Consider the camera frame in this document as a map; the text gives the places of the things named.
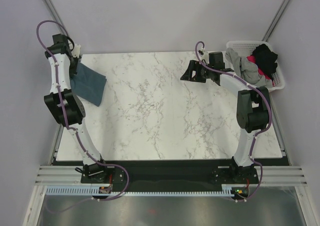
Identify red t shirt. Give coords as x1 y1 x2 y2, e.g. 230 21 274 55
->
247 55 272 80

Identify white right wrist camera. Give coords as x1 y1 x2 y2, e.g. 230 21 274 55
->
198 49 210 64

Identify teal blue polo shirt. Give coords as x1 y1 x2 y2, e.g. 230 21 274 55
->
70 62 107 107

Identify aluminium frame rail left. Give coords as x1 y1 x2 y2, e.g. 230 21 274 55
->
36 0 75 51

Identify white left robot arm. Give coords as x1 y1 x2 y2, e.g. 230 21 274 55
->
44 34 110 183

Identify grey t shirt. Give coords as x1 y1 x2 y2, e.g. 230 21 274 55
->
225 48 273 88

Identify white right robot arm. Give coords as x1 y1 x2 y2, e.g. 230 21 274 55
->
180 49 272 183

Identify aluminium frame rail right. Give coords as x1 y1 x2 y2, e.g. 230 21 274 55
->
262 0 293 42

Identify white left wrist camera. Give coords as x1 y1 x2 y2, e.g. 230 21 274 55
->
71 44 81 59

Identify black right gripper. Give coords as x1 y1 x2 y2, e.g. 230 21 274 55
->
180 60 214 84

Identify aluminium frame rail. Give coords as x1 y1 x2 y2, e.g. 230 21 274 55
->
36 0 75 51
262 0 293 42

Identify white slotted cable duct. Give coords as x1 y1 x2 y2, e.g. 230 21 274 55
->
45 185 234 197

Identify white plastic laundry basket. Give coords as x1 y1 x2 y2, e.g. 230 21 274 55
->
226 41 285 92

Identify aluminium front frame rails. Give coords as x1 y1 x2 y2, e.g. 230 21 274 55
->
35 166 307 186

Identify black t shirt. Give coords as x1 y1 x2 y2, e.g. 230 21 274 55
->
251 44 278 79

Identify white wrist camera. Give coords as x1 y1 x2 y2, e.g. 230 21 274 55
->
198 49 210 64
71 44 81 59

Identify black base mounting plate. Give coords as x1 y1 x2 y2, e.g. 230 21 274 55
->
53 157 290 192

